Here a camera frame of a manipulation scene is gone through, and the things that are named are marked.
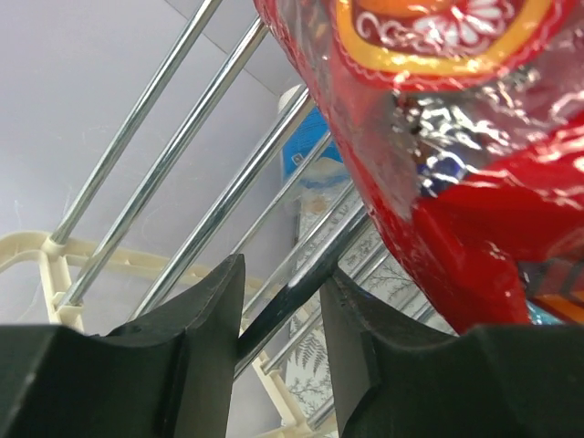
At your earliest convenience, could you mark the red snack bag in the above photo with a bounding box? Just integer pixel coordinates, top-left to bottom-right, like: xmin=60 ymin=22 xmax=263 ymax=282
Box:
xmin=255 ymin=0 xmax=583 ymax=332

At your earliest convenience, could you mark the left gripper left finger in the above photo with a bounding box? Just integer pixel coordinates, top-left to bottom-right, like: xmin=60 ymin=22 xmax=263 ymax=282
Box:
xmin=1 ymin=255 xmax=245 ymax=437

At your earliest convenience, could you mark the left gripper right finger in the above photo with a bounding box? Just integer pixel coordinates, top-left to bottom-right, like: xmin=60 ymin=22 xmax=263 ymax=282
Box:
xmin=321 ymin=271 xmax=583 ymax=437

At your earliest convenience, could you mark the floral table mat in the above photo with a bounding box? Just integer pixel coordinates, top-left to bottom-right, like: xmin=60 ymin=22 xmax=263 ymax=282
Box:
xmin=278 ymin=190 xmax=454 ymax=437

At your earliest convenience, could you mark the blue white container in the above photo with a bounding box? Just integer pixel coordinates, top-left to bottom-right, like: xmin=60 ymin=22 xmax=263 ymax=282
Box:
xmin=280 ymin=108 xmax=349 ymax=216

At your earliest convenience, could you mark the cream metal shoe rack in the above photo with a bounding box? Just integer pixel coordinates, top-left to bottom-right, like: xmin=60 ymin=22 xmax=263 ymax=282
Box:
xmin=0 ymin=0 xmax=439 ymax=438

